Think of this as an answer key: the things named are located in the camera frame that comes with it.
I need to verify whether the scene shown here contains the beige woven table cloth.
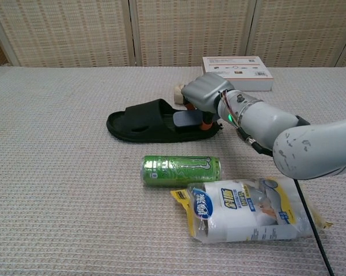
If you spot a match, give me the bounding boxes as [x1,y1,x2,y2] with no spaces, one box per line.
[0,66,346,276]

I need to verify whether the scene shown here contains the green energy drink can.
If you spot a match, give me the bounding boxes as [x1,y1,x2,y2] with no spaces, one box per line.
[140,155,222,188]

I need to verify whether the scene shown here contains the black cable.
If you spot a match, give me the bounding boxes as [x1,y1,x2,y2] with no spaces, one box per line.
[295,179,334,276]

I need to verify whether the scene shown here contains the beige squeeze bottle blue cap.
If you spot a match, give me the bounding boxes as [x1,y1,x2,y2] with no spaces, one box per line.
[173,83,187,105]

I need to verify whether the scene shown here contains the black rubber slipper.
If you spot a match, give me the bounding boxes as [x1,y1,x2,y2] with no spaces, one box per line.
[106,98,224,144]

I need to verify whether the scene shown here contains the white orange cardboard box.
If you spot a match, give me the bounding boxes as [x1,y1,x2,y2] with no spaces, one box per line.
[201,56,275,92]

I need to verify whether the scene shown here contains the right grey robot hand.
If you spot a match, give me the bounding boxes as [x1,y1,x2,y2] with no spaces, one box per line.
[180,72,235,131]

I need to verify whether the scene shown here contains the woven folding screen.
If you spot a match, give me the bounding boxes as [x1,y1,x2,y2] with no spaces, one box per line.
[0,0,346,68]

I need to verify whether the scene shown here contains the packaged white paper rolls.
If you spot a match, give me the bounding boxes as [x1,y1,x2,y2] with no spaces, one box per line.
[170,176,334,245]

